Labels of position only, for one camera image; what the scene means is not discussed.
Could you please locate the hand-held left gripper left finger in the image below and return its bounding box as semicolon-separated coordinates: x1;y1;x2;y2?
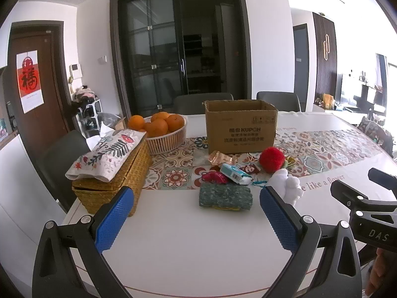
32;186;137;298

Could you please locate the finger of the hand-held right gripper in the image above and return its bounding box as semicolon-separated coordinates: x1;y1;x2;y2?
368;168;397;187
330;180;373;216

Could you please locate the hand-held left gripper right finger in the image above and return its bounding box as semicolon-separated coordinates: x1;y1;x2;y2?
260;186;363;298

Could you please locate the white plush toy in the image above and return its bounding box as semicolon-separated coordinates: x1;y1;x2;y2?
267;168;301;206

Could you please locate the green knitted pouch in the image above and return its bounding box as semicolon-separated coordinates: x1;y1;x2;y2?
198;183;252;211

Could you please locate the red pompom ball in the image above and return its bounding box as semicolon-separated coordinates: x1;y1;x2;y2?
259;147;284;172

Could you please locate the light blue tissue packet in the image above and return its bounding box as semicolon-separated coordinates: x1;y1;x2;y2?
220;163;252;186

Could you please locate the brown cardboard box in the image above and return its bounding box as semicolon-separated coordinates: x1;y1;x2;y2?
203;99;279;155

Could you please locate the person's right hand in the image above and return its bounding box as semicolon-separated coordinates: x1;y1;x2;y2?
369;248;397;297

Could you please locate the woven straw tissue box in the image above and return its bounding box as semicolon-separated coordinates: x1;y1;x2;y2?
72;140;152;217

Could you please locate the patterned cushion chair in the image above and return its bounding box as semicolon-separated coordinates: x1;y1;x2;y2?
357;116;394;159

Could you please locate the floral print cloth cover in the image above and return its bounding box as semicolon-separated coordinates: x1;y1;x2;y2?
65;129;147;183

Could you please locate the dark grey dining chair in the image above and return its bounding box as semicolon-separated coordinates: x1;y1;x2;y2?
256;91;301;112
173;92;234;115
37;130;90;213

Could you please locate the white tissue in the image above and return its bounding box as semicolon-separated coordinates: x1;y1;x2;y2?
86;122;117;150

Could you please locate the black desk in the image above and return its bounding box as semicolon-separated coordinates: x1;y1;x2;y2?
354;84;385;110

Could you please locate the white slatted plastic basket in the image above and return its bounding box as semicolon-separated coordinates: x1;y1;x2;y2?
143;115;188;155

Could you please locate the grey plastic bag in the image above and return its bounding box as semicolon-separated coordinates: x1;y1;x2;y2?
97;112;125;131

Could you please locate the white shoe rack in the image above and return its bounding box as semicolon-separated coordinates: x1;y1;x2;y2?
76;99;103;138

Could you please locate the pile of clothes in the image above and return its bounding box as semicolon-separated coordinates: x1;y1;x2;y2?
72;85;96;103

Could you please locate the dark slatted cabinet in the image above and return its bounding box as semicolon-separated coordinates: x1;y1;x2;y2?
313;12;337;103

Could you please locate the grey interior door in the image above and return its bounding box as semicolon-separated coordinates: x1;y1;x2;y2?
293;24;310;96

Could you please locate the dark framed glass door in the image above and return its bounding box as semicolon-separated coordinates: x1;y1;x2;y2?
110;0;252;120

